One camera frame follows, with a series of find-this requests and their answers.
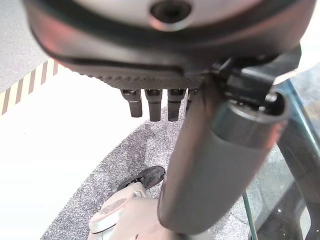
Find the grey speckled rug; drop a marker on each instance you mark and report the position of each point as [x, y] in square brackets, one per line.
[120, 160]

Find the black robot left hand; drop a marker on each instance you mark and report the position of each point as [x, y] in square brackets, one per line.
[155, 57]

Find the dark robot foot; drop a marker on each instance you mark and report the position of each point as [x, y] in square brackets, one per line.
[150, 176]

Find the yellow brown striped floor tape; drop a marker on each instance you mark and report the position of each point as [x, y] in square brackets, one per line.
[25, 87]

